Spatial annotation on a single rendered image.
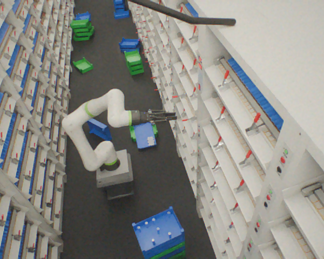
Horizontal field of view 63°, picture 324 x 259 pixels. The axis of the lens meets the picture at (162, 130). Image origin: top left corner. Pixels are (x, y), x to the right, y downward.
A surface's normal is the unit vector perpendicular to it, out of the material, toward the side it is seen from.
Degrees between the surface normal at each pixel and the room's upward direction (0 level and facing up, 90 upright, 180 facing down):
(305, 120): 0
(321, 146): 0
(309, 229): 19
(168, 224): 0
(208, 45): 90
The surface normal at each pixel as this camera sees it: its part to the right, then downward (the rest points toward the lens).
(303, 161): 0.21, 0.68
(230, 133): -0.40, -0.59
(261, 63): -0.08, -0.70
